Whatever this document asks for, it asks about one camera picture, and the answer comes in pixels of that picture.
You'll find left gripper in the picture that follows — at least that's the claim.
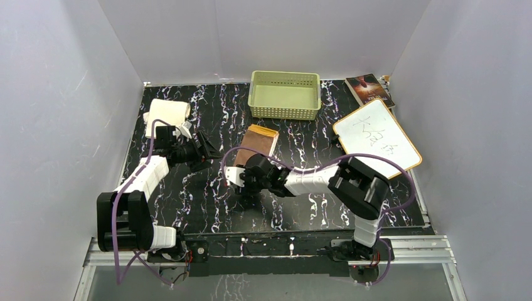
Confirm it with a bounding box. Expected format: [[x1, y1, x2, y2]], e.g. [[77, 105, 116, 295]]
[[172, 132, 223, 172]]

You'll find brown and yellow towel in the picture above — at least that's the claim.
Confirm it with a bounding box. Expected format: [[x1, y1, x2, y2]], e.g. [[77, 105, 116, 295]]
[[234, 124, 279, 166]]

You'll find light green plastic basket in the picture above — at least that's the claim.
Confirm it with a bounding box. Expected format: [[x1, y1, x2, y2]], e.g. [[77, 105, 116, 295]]
[[248, 70, 322, 120]]

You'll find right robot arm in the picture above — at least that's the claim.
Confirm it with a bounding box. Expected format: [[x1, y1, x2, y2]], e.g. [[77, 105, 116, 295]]
[[224, 154, 390, 261]]

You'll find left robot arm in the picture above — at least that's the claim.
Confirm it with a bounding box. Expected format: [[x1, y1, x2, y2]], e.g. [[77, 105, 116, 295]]
[[97, 122, 222, 261]]

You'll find cream white towel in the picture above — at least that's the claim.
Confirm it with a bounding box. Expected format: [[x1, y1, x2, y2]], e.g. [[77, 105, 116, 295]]
[[142, 98, 191, 138]]

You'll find dark cover book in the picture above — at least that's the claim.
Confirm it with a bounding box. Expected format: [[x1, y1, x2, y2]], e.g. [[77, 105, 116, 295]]
[[344, 73, 395, 108]]

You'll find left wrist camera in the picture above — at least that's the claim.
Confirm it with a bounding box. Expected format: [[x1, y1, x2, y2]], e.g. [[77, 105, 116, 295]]
[[176, 120, 192, 139]]

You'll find whiteboard with wooden frame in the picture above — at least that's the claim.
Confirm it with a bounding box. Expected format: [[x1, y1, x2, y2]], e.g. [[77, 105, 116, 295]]
[[332, 100, 423, 171]]

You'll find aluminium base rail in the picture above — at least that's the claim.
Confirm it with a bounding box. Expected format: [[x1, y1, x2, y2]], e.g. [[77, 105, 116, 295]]
[[83, 236, 457, 268]]

